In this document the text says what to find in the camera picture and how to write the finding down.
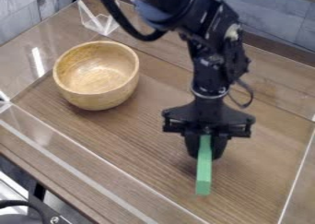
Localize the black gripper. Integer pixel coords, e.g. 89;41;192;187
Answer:
161;98;256;159

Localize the green rectangular block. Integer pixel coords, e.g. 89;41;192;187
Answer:
196;136;212;195

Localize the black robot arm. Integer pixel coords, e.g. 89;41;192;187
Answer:
101;0;254;159

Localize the wooden bowl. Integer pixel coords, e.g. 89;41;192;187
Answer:
53;41;140;111

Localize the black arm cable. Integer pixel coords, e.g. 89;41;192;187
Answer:
226;78;254;109

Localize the clear acrylic front wall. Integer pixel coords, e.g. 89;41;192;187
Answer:
0;101;208;224

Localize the clear acrylic corner bracket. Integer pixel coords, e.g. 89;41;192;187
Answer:
77;0;118;36

